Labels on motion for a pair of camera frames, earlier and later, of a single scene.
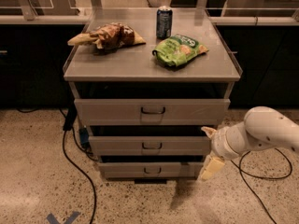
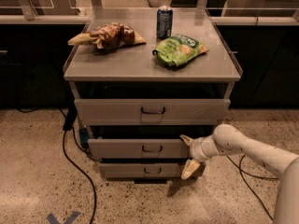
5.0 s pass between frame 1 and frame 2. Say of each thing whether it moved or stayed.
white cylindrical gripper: moved
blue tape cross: stayed
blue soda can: stayed
